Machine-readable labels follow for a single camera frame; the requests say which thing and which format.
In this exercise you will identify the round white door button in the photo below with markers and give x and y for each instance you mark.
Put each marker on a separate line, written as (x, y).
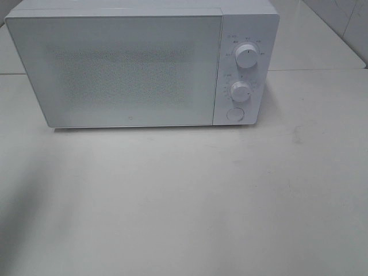
(235, 114)

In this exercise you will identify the white timer knob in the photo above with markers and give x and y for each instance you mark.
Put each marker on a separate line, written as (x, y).
(240, 91)

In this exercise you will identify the white microwave door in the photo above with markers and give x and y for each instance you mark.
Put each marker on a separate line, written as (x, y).
(117, 72)

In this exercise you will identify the upper white power knob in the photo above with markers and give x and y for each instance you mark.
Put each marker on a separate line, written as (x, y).
(246, 55)

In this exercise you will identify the white microwave oven body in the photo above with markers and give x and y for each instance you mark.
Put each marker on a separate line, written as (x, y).
(241, 21)

